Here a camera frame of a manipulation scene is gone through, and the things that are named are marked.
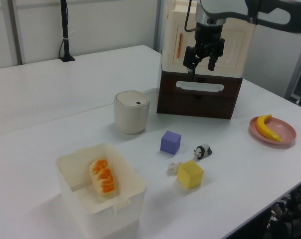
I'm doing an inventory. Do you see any pink plate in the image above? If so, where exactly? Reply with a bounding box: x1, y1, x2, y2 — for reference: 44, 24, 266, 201
249, 116, 297, 149

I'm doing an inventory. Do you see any cream plastic storage cabinet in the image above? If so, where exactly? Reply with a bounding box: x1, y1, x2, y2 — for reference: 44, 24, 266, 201
161, 0, 256, 78

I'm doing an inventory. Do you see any black office chair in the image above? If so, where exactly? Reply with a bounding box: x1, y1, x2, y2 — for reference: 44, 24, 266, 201
265, 178, 301, 239

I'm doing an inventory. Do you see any dark brown wooden drawer box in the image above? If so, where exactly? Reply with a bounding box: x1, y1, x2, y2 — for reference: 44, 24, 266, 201
156, 70, 243, 120

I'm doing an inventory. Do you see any panda figurine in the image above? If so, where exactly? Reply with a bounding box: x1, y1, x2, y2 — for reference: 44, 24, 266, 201
193, 143, 213, 161

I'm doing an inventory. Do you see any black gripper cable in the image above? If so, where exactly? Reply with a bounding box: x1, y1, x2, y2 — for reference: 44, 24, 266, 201
184, 0, 198, 33

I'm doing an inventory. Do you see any purple cube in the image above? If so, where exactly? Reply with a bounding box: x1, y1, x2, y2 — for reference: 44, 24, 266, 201
159, 130, 182, 155

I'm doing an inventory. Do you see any black camera stand pole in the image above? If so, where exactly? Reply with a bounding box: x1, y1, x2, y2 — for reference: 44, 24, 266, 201
59, 0, 76, 62

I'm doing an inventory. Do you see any yellow banana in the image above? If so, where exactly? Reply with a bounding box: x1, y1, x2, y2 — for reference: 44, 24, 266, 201
255, 114, 282, 142

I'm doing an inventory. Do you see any cream lidded trash can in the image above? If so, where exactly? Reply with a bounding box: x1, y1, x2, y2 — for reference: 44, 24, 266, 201
113, 90, 150, 135

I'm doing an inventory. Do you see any yellow cube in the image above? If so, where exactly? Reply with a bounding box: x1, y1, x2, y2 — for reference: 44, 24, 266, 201
176, 160, 204, 190

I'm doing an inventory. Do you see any white plastic storage bin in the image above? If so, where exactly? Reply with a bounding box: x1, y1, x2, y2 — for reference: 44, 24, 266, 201
55, 142, 148, 239

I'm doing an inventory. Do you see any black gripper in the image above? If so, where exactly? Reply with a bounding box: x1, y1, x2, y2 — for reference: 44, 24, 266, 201
183, 22, 226, 80

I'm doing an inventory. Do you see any small white animal figurine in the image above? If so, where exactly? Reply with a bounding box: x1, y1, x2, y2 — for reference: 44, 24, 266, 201
167, 161, 183, 176

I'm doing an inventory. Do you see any bread with orange topping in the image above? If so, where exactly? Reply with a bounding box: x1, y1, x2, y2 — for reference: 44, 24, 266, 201
88, 158, 117, 197

